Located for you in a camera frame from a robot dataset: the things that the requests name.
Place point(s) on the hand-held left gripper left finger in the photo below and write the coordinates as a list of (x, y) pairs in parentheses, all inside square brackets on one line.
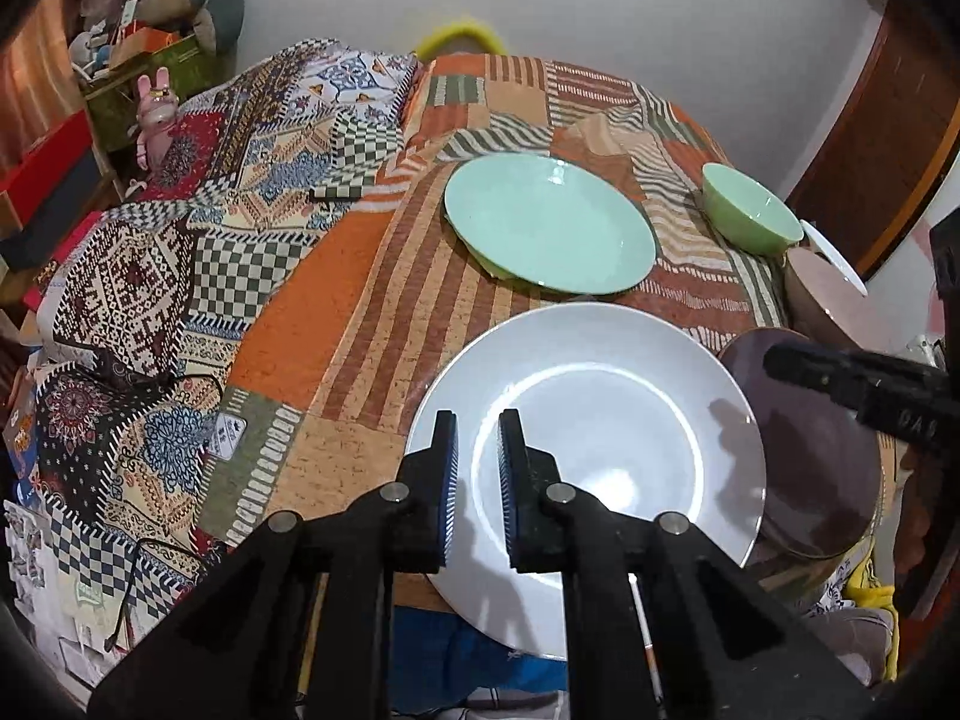
[(450, 465)]

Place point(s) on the blue cloth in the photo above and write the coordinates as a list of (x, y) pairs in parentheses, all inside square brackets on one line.
[(465, 652)]

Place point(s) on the green bowl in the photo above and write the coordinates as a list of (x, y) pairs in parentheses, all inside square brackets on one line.
[(750, 206)]

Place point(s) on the white bowl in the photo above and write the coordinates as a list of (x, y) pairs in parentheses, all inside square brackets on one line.
[(832, 255)]

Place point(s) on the white stick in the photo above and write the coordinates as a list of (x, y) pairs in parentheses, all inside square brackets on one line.
[(646, 637)]

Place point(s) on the red box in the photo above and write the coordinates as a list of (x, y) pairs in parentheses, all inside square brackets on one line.
[(45, 172)]

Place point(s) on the green plate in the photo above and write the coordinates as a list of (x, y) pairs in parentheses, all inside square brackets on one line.
[(547, 221)]

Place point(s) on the patterned patchwork quilt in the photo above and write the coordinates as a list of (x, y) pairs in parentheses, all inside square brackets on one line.
[(187, 255)]

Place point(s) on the grey plush toy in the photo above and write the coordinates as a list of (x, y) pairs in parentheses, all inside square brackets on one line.
[(199, 0)]

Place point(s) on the large white plate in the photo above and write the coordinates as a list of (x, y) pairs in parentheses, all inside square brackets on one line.
[(615, 420)]

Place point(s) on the pink rabbit toy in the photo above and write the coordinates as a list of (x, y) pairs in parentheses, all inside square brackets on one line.
[(154, 116)]

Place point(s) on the dark purple plate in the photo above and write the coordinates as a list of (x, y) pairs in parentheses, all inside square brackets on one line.
[(817, 472)]

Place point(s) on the orange striped patchwork blanket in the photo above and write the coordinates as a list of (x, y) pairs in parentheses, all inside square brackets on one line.
[(352, 300)]

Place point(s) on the green cardboard box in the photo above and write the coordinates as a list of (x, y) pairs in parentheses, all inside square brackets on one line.
[(146, 86)]

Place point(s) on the yellow cloth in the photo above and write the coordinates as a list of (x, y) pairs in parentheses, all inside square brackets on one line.
[(874, 585)]

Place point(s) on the wooden door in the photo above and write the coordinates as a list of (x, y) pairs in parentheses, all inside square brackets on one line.
[(892, 135)]

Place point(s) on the pink bowl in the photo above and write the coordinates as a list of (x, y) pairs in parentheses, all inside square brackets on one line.
[(817, 296)]

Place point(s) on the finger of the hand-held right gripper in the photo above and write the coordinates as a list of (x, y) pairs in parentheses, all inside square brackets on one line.
[(810, 369)]

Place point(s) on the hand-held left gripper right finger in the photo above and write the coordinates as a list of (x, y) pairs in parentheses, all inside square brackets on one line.
[(506, 465)]

